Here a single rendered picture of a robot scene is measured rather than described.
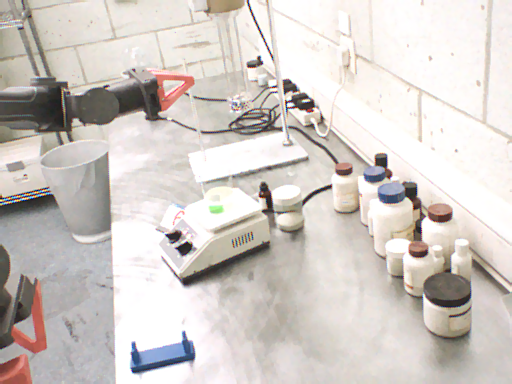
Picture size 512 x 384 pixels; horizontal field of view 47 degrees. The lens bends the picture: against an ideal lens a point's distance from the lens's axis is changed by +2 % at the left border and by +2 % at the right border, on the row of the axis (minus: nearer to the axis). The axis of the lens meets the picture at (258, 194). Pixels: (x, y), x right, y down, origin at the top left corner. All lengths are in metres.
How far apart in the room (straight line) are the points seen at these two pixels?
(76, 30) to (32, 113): 2.59
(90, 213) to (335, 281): 1.91
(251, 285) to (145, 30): 2.58
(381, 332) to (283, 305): 0.17
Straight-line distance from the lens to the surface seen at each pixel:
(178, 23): 3.50
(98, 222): 2.84
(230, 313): 1.01
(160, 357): 0.95
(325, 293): 1.02
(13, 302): 0.60
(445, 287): 0.91
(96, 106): 0.91
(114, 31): 3.49
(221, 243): 1.10
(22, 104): 0.89
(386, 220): 1.05
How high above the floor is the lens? 1.38
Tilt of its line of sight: 28 degrees down
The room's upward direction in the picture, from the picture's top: 10 degrees counter-clockwise
